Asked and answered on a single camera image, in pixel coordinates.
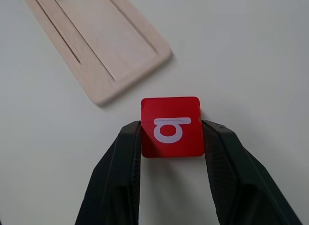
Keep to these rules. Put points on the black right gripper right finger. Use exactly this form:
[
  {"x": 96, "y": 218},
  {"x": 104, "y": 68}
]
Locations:
[{"x": 243, "y": 181}]

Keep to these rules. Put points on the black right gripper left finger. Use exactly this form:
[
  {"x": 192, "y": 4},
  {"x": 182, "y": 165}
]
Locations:
[{"x": 113, "y": 181}]

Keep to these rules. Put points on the red letter b block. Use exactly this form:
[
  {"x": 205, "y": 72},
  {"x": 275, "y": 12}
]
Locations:
[{"x": 171, "y": 128}]

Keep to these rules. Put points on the light wooden tray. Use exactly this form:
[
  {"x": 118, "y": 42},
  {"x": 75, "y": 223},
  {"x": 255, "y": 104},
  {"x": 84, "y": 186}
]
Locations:
[{"x": 101, "y": 39}]

